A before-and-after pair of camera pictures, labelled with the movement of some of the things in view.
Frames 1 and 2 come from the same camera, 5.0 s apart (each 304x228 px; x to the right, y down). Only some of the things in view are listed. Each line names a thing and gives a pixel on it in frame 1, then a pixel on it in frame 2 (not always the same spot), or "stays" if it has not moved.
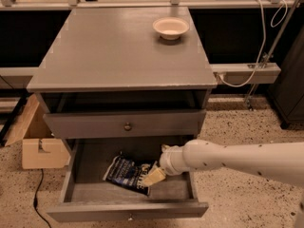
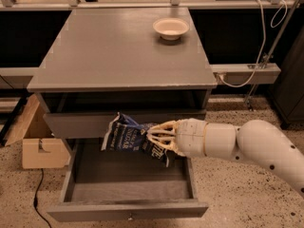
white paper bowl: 170,28 stays
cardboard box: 41,148 stays
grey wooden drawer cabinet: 124,73 stays
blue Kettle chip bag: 128,173 to 123,134
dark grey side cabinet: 287,95 stays
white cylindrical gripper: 166,163 to 190,137
